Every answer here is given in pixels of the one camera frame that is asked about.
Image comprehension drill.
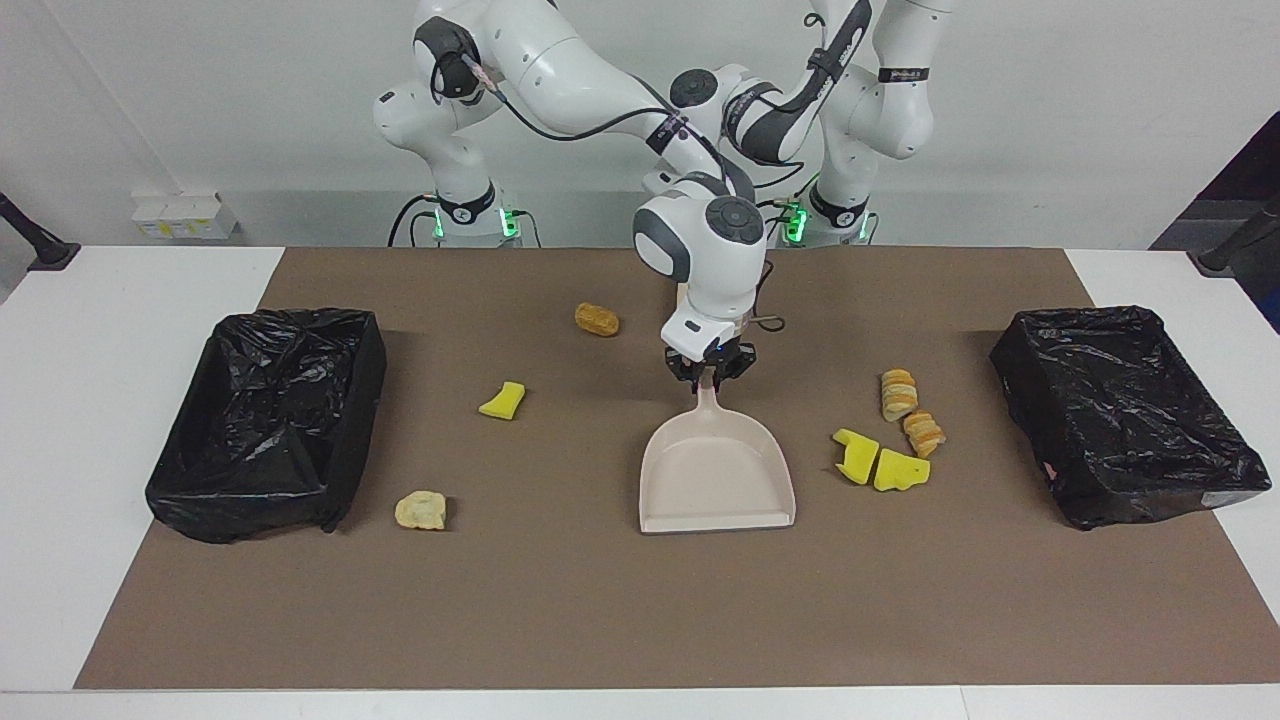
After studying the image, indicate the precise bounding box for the beige plastic dustpan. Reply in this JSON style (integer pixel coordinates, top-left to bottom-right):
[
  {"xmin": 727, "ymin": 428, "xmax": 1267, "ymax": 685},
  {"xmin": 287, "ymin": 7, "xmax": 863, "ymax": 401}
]
[{"xmin": 640, "ymin": 372, "xmax": 797, "ymax": 534}]

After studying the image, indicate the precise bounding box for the yellow and green sponge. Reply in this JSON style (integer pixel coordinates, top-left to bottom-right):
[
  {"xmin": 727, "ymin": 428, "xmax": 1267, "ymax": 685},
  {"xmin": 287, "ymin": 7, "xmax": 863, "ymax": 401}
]
[{"xmin": 833, "ymin": 428, "xmax": 881, "ymax": 486}]

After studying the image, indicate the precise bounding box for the pale striped croissant roll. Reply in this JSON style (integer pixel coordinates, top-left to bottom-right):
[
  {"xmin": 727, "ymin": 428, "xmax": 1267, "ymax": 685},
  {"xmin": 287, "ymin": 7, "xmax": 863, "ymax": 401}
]
[{"xmin": 880, "ymin": 368, "xmax": 919, "ymax": 423}]

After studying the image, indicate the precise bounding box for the notched yellow sponge chunk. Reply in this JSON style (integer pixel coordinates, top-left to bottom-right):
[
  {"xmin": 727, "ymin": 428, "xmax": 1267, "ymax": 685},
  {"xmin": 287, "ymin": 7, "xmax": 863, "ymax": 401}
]
[{"xmin": 873, "ymin": 449, "xmax": 932, "ymax": 493}]

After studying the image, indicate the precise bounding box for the orange striped croissant roll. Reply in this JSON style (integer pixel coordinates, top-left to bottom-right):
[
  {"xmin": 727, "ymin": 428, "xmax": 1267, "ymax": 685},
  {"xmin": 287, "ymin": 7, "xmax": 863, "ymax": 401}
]
[{"xmin": 902, "ymin": 410, "xmax": 947, "ymax": 460}]

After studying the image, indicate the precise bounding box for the black bag lined bin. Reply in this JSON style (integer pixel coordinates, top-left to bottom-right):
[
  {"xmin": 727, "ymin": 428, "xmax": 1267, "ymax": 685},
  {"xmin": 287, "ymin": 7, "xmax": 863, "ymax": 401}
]
[
  {"xmin": 990, "ymin": 305, "xmax": 1273, "ymax": 531},
  {"xmin": 145, "ymin": 308, "xmax": 388, "ymax": 545}
]

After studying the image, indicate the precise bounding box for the small yellow sponge piece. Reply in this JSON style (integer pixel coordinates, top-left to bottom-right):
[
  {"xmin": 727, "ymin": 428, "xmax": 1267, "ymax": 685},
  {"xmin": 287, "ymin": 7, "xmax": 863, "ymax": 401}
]
[{"xmin": 478, "ymin": 380, "xmax": 527, "ymax": 421}]

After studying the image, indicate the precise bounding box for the brown table mat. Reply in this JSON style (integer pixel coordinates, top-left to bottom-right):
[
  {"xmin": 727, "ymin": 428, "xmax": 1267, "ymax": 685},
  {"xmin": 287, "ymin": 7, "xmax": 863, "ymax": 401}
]
[{"xmin": 75, "ymin": 247, "xmax": 1280, "ymax": 691}]

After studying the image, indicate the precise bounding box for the pale yellow dumpling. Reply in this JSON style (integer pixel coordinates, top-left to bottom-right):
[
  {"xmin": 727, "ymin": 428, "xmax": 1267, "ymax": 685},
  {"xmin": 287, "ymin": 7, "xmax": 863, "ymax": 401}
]
[{"xmin": 394, "ymin": 490, "xmax": 448, "ymax": 532}]

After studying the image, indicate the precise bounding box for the black tripod leg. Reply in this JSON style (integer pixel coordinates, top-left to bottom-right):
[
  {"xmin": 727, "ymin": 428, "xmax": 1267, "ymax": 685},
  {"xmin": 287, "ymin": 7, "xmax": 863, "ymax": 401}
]
[
  {"xmin": 1188, "ymin": 195, "xmax": 1280, "ymax": 276},
  {"xmin": 0, "ymin": 192, "xmax": 81, "ymax": 272}
]

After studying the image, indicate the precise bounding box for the white power strip box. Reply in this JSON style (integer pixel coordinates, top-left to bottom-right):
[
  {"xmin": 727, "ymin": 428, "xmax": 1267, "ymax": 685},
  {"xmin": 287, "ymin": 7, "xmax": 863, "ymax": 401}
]
[{"xmin": 132, "ymin": 193, "xmax": 239, "ymax": 241}]

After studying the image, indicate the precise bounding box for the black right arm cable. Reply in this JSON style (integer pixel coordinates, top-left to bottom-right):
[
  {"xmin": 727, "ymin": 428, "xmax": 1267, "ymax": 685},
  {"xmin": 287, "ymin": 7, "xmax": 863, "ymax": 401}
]
[{"xmin": 460, "ymin": 55, "xmax": 786, "ymax": 333}]

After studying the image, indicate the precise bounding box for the black right base cable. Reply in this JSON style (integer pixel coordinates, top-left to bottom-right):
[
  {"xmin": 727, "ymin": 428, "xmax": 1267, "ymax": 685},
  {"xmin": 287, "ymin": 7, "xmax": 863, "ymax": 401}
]
[{"xmin": 387, "ymin": 194, "xmax": 443, "ymax": 248}]

